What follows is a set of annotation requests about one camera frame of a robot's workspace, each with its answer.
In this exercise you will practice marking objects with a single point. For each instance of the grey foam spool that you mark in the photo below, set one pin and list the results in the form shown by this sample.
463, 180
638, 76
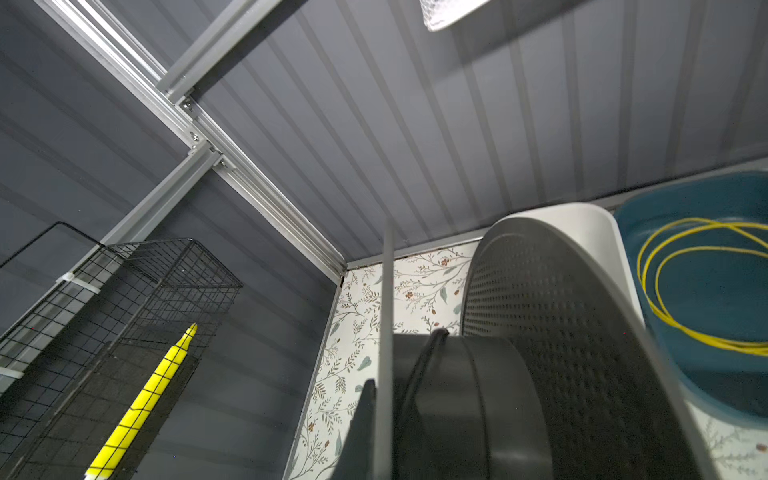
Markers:
550, 376

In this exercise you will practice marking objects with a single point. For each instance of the black wire basket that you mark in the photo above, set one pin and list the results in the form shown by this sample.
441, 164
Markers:
74, 362

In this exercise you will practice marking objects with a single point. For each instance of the white wire mesh basket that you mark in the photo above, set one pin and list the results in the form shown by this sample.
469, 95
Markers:
440, 14

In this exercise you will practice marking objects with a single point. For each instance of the white plastic bin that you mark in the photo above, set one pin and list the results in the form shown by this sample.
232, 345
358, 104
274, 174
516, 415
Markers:
596, 231

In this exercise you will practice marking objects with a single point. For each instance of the yellow strip in basket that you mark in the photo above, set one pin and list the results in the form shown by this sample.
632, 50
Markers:
105, 464

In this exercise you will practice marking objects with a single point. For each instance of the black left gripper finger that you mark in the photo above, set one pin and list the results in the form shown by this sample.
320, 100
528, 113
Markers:
355, 460

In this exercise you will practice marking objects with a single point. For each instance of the teal plastic bin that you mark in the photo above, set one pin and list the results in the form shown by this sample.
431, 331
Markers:
697, 252

